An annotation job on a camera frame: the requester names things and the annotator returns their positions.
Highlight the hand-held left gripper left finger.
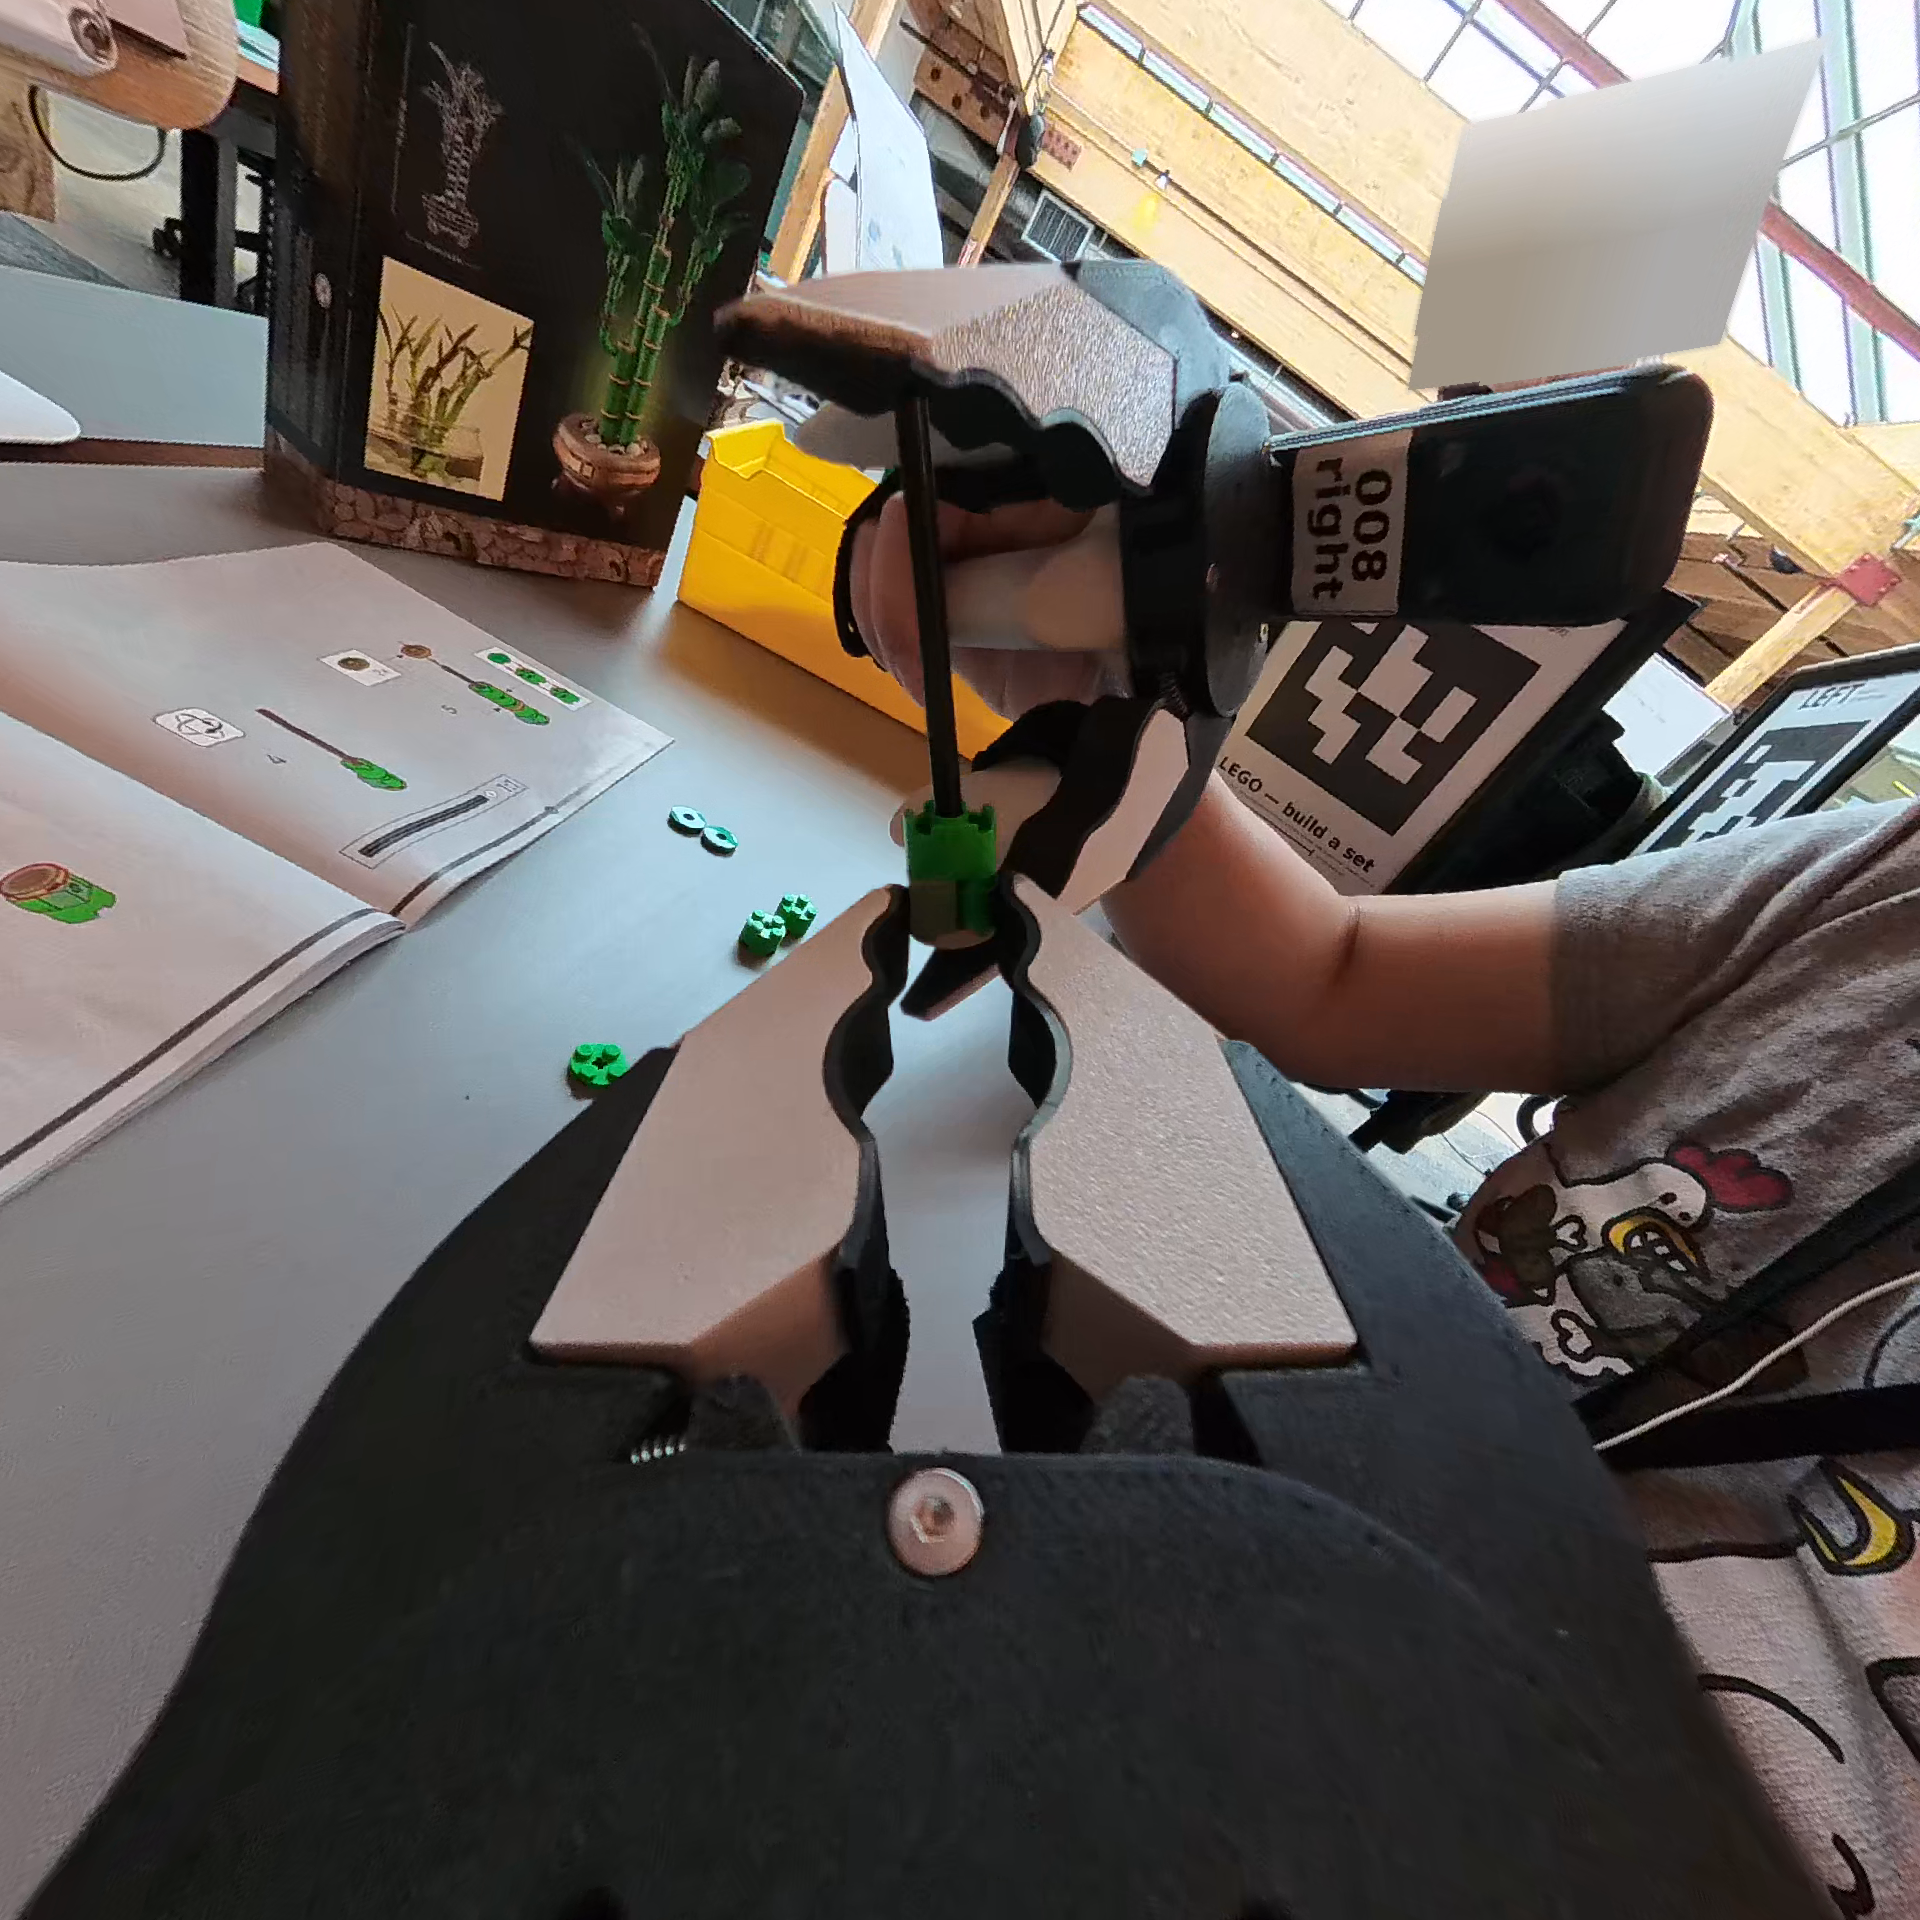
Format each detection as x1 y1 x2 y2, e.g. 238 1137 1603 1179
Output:
529 883 912 1416

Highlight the yellow bin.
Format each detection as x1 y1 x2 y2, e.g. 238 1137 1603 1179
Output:
678 419 1022 759

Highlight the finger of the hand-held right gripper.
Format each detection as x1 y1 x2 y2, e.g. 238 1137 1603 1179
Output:
973 695 1211 919
716 269 1195 507

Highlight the black strap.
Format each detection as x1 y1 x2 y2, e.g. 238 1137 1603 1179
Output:
1573 1169 1920 1476

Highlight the dark set box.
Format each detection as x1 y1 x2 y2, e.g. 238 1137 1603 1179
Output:
266 0 809 589

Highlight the white cable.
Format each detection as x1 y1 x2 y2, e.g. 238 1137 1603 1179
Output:
1595 1286 1920 1452

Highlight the green round lego brick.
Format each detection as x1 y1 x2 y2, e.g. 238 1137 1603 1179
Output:
901 802 1004 949

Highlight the person's right forearm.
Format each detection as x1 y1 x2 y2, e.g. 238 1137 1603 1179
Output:
1102 780 1579 1090

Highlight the open instruction booklet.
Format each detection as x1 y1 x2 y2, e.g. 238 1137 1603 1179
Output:
0 539 678 1206

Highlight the person's printed grey shirt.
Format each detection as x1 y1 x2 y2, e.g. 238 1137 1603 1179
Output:
1447 802 1920 1920

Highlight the framed marker sign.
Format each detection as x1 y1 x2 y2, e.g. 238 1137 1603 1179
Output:
1627 644 1920 859
1213 592 1700 902

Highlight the black axle rod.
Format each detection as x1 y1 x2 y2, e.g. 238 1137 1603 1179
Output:
894 392 971 819

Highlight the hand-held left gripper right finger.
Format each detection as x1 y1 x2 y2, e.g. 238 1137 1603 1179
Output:
999 877 1362 1416

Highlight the person's right hand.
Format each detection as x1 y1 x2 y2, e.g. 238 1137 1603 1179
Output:
853 483 1146 725

